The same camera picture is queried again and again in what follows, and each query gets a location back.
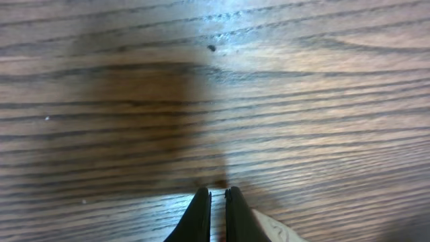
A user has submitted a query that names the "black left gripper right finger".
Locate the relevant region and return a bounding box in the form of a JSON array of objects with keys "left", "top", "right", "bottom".
[{"left": 224, "top": 186, "right": 270, "bottom": 242}]

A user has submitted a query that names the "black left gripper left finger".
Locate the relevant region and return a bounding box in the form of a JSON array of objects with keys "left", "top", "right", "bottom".
[{"left": 164, "top": 188, "right": 212, "bottom": 242}]

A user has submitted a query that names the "white leaf picture block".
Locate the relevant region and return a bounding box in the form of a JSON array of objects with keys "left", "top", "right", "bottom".
[{"left": 251, "top": 208, "right": 308, "bottom": 242}]

